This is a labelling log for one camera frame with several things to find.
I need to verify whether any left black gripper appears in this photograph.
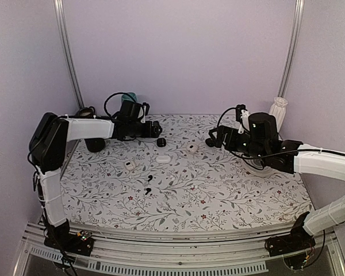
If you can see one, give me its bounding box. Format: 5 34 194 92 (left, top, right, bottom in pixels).
129 120 161 138

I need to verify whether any metal frame post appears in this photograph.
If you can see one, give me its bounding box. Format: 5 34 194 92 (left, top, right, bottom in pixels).
53 0 85 109
278 0 305 98

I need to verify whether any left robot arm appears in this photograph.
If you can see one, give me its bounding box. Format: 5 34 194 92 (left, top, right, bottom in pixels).
28 99 162 228

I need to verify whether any teal cup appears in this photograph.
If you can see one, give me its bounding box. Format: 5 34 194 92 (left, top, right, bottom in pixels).
121 91 137 103

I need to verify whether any round white earbud case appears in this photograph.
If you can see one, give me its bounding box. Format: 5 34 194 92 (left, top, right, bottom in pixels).
186 144 198 154

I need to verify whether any white case with black window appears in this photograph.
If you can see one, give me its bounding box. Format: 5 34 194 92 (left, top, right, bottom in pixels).
124 160 135 171

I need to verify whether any white ribbed vase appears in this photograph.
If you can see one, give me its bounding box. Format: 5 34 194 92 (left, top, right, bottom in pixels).
269 97 288 132

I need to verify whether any grey mug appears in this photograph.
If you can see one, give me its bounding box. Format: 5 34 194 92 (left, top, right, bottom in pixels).
75 106 95 118

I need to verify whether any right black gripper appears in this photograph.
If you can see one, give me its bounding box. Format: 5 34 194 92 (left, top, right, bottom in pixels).
209 125 268 162

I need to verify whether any floral table mat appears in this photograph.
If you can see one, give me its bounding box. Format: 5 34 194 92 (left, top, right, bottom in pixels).
61 115 313 232

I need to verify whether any right metal frame post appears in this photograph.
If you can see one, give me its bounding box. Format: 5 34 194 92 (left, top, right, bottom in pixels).
278 0 305 98

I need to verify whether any left metal frame post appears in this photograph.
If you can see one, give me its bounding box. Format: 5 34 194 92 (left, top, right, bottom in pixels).
53 0 85 109

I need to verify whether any flat white earbud case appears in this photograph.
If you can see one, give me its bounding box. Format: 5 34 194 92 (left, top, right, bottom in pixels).
156 155 171 163

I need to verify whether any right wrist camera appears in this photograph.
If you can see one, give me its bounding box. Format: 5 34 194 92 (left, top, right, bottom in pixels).
235 104 250 134

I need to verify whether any aluminium front rail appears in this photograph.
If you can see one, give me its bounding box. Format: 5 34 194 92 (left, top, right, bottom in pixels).
13 223 345 275

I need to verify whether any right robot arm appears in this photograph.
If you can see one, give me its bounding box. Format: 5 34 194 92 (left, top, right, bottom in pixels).
209 111 345 251

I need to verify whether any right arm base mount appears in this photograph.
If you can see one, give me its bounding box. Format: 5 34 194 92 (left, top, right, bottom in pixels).
264 229 316 256

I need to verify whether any black earbud charging case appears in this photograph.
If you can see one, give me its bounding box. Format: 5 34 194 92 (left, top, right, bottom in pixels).
156 137 167 147

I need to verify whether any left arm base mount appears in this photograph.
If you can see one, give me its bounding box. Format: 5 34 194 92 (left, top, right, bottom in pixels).
44 232 95 256

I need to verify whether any small black earbud case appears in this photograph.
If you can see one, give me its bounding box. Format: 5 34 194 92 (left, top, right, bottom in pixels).
205 138 215 147

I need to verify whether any swirl pattern plate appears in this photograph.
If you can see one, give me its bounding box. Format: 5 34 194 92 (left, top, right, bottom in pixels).
243 160 278 177

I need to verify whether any dark brown tumbler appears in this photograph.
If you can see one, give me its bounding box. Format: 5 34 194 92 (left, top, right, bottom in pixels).
85 138 106 153

